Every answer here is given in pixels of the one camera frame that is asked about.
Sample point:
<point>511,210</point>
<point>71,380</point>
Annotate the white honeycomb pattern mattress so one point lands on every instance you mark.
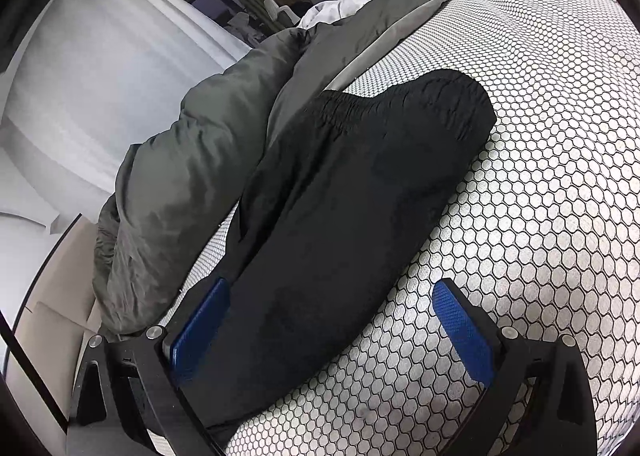
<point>550,186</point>

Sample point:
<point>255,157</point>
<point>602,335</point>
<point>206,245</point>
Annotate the grey duvet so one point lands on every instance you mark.
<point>190,161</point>

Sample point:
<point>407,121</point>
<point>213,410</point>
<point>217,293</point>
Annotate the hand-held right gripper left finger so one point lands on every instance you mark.
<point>200,331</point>

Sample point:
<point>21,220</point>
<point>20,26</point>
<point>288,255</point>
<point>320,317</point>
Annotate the white bed sheet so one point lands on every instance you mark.
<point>330,11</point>

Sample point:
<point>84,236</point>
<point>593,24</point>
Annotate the beige padded headboard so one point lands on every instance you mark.
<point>55,336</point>

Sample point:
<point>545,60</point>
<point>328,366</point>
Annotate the black pants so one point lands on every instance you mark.
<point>340,211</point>

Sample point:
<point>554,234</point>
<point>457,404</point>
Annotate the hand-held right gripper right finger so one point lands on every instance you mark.
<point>465,336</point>

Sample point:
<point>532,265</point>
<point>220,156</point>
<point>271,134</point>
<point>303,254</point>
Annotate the white chair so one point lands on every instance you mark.
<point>275,6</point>

